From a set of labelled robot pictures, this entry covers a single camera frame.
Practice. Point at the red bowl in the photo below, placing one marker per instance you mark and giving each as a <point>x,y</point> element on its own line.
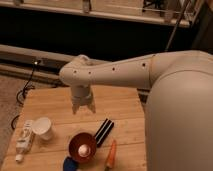
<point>77,141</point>

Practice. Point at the white paper cup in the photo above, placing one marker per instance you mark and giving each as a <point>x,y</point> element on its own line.
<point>43,128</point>

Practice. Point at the metal pole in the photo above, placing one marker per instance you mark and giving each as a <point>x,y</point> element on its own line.
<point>179,18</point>

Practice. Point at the white plastic bottle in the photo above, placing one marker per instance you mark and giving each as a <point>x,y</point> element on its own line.
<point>24,141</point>

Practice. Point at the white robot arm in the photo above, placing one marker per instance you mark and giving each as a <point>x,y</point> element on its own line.
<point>179,107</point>

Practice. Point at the white egg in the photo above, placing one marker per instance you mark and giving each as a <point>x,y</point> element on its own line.
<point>84,150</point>

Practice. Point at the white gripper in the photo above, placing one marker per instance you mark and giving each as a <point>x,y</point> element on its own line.
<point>80,96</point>

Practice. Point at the blue round object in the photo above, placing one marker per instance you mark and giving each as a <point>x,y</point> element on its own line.
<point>69,164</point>

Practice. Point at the orange carrot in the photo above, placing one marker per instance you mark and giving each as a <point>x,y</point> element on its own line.
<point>111,156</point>

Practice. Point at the grey metal rail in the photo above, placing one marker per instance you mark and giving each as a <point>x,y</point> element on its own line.
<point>18,62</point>

